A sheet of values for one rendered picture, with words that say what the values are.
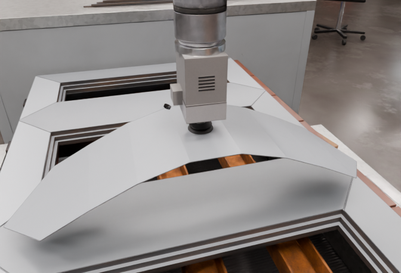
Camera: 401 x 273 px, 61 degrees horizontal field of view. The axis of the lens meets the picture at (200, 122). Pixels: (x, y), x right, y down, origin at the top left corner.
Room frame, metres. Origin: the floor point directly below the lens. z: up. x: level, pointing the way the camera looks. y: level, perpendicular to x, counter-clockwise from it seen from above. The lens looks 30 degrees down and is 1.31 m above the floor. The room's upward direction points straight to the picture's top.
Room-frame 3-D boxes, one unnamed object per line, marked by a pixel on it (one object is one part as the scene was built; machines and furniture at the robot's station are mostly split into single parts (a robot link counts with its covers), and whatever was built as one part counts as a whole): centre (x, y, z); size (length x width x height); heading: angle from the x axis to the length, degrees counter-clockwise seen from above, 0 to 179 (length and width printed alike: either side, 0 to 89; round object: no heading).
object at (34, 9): (1.58, 0.23, 1.03); 1.30 x 0.60 x 0.04; 106
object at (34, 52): (1.31, 0.15, 0.51); 1.30 x 0.04 x 1.01; 106
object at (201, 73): (0.49, 0.01, 1.11); 0.10 x 0.09 x 0.16; 103
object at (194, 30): (0.50, 0.00, 1.19); 0.08 x 0.08 x 0.05
